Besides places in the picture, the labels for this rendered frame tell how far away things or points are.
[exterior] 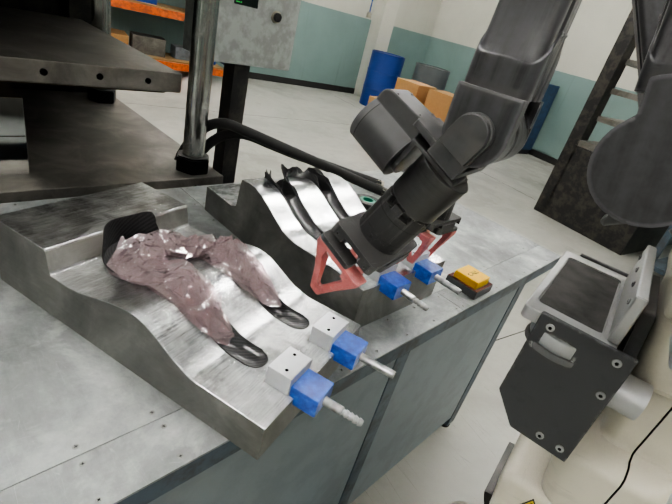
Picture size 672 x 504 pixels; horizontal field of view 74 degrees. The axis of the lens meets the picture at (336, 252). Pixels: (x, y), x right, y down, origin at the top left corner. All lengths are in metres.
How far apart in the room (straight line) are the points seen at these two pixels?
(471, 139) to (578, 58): 7.73
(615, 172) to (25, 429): 0.62
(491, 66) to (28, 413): 0.60
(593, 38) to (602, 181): 7.72
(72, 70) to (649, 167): 1.13
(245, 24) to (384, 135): 1.07
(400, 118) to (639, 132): 0.20
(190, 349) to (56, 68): 0.80
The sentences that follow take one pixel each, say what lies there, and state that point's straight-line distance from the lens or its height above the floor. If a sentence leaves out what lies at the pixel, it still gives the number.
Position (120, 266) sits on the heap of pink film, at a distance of 0.71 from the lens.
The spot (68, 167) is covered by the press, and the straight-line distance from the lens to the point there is 1.32.
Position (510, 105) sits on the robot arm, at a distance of 0.39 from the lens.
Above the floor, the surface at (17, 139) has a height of 0.87.
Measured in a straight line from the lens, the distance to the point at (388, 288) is 0.77.
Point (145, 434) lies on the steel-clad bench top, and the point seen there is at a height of 0.80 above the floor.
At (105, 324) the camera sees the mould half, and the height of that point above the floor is 0.85.
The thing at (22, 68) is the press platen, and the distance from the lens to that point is 1.21.
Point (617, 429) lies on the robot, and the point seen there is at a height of 0.92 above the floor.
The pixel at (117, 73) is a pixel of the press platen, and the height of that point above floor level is 1.03.
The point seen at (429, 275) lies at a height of 0.90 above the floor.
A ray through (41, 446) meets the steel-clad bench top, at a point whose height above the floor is 0.80.
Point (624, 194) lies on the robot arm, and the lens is 0.37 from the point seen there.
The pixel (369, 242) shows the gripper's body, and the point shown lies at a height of 1.08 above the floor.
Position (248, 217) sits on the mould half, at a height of 0.86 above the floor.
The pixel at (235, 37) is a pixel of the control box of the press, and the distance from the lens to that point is 1.46.
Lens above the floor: 1.28
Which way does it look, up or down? 28 degrees down
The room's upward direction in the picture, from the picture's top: 15 degrees clockwise
